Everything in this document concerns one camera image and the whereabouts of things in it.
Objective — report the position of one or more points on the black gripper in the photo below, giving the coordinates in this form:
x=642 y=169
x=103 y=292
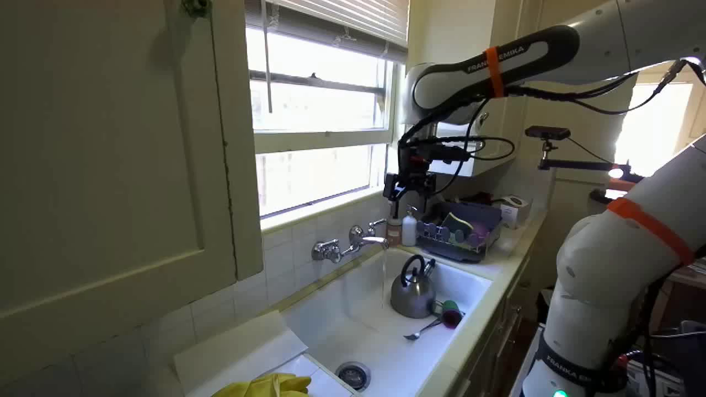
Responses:
x=418 y=159

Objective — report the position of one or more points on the chrome wall faucet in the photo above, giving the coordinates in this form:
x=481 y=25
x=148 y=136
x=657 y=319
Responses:
x=358 y=238

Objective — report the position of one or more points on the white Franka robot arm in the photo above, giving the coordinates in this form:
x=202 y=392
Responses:
x=626 y=258

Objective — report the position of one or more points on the white soap pump bottle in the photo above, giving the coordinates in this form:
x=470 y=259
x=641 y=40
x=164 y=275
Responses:
x=410 y=230

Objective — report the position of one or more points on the dark soap pump bottle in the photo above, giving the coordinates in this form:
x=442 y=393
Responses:
x=395 y=233

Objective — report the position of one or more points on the dark dish rack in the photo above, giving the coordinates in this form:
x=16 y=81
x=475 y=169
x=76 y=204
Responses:
x=459 y=233

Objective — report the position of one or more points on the green and pink scrubber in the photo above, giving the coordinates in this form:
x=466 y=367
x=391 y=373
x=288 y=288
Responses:
x=448 y=312

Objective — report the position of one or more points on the white ceramic sink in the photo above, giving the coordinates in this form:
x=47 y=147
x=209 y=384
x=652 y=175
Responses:
x=367 y=323

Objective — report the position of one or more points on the white cabinet beside dish rack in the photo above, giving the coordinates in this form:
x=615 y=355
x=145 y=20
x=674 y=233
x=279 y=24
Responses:
x=448 y=35

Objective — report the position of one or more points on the white window blind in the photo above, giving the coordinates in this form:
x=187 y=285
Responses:
x=346 y=15

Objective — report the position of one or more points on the metal sink drain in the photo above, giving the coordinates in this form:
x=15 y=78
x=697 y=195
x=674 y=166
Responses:
x=353 y=376

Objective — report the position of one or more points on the yellow rubber gloves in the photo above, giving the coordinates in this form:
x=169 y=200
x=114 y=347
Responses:
x=267 y=388

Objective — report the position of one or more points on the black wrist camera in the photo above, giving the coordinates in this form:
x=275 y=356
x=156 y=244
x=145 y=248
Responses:
x=451 y=154

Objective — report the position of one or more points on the white window frame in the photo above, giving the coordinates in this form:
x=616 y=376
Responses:
x=324 y=141

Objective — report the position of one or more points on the black camera on stand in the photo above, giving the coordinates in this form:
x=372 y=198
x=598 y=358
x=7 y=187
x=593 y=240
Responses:
x=546 y=134

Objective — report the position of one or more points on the cream wall cabinet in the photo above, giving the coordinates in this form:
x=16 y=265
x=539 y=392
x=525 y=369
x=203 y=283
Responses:
x=111 y=163

